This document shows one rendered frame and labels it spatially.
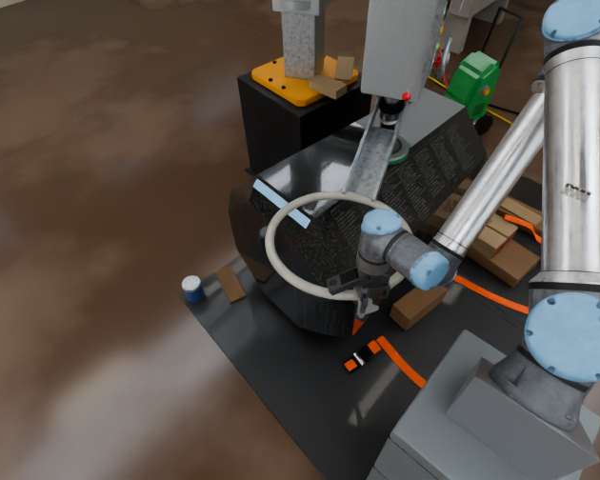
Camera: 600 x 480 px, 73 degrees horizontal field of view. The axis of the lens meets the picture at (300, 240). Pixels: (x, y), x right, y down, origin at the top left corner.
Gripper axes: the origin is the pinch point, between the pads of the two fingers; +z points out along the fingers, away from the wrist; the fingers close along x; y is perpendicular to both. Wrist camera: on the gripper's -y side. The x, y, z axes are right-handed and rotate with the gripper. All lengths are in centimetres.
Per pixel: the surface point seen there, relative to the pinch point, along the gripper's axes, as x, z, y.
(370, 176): 51, -9, 17
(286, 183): 65, 1, -13
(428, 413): -30.3, 8.2, 13.0
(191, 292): 75, 78, -65
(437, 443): -37.6, 8.6, 12.8
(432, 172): 73, 8, 55
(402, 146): 77, -5, 39
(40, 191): 191, 88, -180
